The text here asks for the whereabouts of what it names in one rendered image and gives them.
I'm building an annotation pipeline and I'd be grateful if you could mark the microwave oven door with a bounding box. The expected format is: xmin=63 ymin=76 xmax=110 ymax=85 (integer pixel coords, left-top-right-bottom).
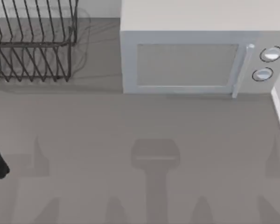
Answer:
xmin=121 ymin=31 xmax=262 ymax=95

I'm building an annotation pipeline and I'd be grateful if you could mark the pale microwave oven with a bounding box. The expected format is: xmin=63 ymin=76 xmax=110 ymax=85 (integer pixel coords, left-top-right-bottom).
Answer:
xmin=119 ymin=0 xmax=280 ymax=98

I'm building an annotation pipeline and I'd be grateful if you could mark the small microwave knob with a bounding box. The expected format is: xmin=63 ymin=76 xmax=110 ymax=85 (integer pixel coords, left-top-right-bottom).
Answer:
xmin=252 ymin=67 xmax=274 ymax=82

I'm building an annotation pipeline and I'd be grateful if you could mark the large microwave knob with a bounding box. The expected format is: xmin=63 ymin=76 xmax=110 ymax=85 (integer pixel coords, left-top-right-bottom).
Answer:
xmin=259 ymin=46 xmax=280 ymax=63

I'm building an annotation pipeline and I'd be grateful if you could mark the microwave door handle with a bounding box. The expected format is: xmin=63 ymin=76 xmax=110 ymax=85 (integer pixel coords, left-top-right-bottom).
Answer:
xmin=232 ymin=43 xmax=255 ymax=98

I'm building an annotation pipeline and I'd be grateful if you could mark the dark wire dish rack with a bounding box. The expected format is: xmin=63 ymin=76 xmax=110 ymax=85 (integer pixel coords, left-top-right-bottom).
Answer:
xmin=0 ymin=0 xmax=79 ymax=83

